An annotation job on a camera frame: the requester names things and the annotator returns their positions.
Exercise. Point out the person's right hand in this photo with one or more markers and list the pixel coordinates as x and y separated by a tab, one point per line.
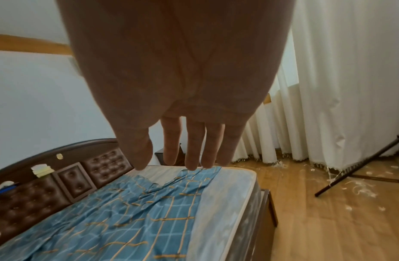
180	63

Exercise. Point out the cream curtain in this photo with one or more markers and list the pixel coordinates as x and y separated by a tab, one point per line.
341	89

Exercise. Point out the white blue flat item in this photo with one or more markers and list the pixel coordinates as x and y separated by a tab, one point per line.
4	187

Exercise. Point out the yellow tissue box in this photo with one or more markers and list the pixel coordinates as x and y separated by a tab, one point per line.
42	170

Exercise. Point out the pale patterned mattress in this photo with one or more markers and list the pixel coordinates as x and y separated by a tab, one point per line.
225	204

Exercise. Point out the blue plaid bed sheet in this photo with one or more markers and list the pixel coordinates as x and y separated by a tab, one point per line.
128	221

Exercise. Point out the dark wooden nightstand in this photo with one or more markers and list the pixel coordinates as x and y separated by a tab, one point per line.
158	156

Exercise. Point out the wooden wall rail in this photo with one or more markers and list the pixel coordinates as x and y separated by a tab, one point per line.
25	44

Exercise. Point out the small yellow tag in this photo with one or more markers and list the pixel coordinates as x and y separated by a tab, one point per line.
60	156

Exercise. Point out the black tripod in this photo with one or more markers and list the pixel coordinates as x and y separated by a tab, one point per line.
357	168

